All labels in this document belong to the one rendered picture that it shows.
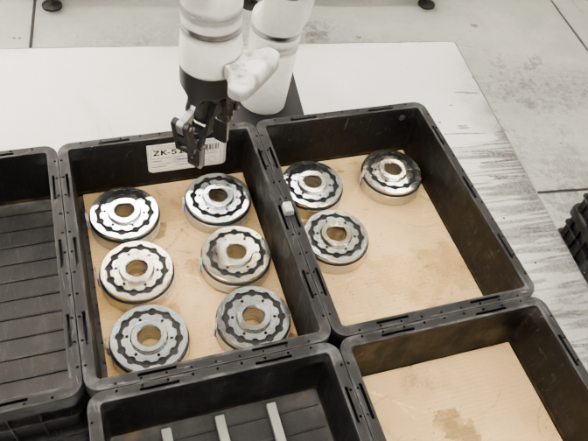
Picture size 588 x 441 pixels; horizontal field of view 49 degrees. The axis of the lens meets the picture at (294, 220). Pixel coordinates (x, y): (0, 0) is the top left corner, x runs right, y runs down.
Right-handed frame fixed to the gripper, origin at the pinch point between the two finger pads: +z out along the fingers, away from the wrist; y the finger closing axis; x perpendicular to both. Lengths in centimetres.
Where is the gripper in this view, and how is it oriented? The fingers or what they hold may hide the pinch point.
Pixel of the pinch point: (208, 144)
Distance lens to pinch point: 89.9
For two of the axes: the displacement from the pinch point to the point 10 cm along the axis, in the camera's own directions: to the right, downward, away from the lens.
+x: 8.7, 4.4, -2.2
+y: -4.8, 6.5, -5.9
